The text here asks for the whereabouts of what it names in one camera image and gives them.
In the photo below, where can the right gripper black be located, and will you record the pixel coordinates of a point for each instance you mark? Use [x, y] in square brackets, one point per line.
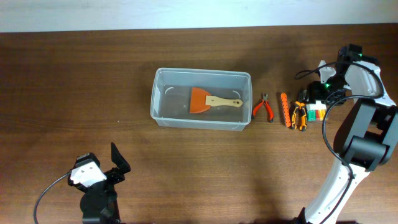
[313, 93]

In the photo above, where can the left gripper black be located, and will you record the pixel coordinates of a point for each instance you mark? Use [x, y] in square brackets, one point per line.
[115, 174]

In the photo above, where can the clear box of coloured bits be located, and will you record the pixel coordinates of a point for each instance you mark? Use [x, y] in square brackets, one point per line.
[316, 111]

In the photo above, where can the orange black long-nose pliers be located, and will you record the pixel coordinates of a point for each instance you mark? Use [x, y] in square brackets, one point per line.
[298, 113]

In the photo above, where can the orange perforated strip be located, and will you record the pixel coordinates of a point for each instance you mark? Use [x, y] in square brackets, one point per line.
[285, 109]

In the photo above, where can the clear plastic container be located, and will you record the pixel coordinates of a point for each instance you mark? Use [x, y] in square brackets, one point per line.
[171, 92]

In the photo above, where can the orange scraper wooden handle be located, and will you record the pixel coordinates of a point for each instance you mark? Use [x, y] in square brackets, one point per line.
[201, 101]

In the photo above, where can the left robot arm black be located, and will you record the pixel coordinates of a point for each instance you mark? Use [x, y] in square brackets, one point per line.
[99, 203]

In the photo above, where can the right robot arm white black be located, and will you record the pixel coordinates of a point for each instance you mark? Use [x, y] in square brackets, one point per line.
[366, 138]

